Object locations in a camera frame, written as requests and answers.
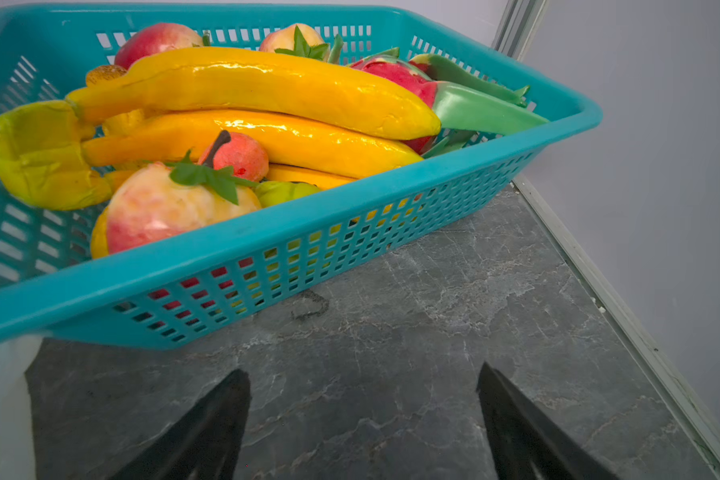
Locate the small red fake apple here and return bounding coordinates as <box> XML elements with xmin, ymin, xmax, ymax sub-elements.
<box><xmin>196</xmin><ymin>130</ymin><xmax>269</xmax><ymax>182</ymax></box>

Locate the white plastic bag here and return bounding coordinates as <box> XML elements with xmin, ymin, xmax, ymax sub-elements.
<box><xmin>0</xmin><ymin>335</ymin><xmax>42</xmax><ymax>479</ymax></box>

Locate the yellow fake banana bunch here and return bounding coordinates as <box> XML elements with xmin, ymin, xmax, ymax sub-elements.
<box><xmin>0</xmin><ymin>47</ymin><xmax>441</xmax><ymax>210</ymax></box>

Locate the green fake pear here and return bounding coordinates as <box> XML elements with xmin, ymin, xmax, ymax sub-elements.
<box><xmin>254</xmin><ymin>181</ymin><xmax>321</xmax><ymax>208</ymax></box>

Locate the orange fake fruit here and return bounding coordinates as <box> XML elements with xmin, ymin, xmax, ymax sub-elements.
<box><xmin>85</xmin><ymin>65</ymin><xmax>127</xmax><ymax>87</ymax></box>

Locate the pink yellow fake peach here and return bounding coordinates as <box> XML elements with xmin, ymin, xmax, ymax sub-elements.
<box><xmin>91</xmin><ymin>162</ymin><xmax>262</xmax><ymax>259</ymax></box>

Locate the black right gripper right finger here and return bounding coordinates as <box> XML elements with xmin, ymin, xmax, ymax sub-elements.
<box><xmin>476</xmin><ymin>363</ymin><xmax>617</xmax><ymax>480</ymax></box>

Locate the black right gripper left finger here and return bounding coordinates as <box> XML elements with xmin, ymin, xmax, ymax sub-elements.
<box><xmin>113</xmin><ymin>369</ymin><xmax>251</xmax><ymax>479</ymax></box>

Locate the pale fake peach with leaves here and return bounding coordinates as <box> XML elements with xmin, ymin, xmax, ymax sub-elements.
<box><xmin>259</xmin><ymin>23</ymin><xmax>344</xmax><ymax>64</ymax></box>

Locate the teal plastic basket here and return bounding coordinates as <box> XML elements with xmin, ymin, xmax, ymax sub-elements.
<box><xmin>0</xmin><ymin>3</ymin><xmax>602</xmax><ymax>349</ymax></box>

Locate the red fake dragon fruit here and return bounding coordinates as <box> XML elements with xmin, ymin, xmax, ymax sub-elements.
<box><xmin>351</xmin><ymin>49</ymin><xmax>548</xmax><ymax>158</ymax></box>

